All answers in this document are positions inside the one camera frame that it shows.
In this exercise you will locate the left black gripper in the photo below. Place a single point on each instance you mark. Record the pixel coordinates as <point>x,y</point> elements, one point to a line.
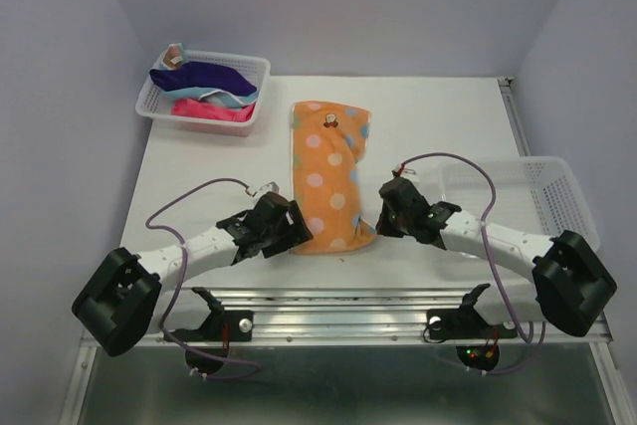
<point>294,234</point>

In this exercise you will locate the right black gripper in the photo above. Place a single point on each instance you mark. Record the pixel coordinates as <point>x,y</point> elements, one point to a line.
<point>382,226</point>

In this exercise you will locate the orange polka dot towel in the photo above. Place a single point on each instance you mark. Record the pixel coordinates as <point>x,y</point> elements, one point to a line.
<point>328,141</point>

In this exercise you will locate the pink towel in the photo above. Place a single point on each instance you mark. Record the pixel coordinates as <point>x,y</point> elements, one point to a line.
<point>195,109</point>

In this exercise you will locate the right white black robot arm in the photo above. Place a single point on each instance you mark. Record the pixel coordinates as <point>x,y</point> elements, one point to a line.
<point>563,281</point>

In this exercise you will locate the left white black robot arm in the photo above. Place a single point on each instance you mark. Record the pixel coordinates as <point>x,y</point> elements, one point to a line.
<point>118,305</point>

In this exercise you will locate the light blue towel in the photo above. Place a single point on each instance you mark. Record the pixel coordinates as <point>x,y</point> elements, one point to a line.
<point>214,97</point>

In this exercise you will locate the white target basket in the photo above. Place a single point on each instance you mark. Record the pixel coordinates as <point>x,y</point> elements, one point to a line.
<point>535,194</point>

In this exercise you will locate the purple towel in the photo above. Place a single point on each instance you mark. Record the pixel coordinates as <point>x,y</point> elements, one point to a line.
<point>203,75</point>

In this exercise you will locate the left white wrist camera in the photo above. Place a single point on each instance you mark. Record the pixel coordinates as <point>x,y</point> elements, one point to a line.
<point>255,192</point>

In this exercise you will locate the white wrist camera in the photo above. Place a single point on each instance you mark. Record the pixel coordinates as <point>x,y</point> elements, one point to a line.
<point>406,173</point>
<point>255,192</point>

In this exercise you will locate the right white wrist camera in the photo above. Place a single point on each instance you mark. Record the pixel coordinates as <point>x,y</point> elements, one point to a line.
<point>406,173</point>

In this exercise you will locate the aluminium mounting rail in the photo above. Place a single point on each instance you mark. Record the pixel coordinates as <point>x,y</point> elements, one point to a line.
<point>321,317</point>

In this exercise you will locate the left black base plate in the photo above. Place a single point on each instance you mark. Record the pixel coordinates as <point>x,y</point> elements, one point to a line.
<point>207,326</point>

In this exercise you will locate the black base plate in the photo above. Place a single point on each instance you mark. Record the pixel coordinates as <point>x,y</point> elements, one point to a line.
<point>207,326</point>
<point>455,324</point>

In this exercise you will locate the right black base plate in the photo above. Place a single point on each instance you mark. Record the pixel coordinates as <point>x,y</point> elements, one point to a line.
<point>455,324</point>

